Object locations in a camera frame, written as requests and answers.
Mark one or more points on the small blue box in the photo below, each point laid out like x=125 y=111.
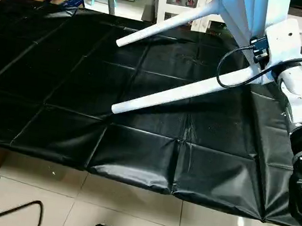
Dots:
x=72 y=2

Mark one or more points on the black work mat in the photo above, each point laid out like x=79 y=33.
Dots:
x=86 y=92

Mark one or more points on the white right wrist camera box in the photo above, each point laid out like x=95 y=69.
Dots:
x=283 y=45

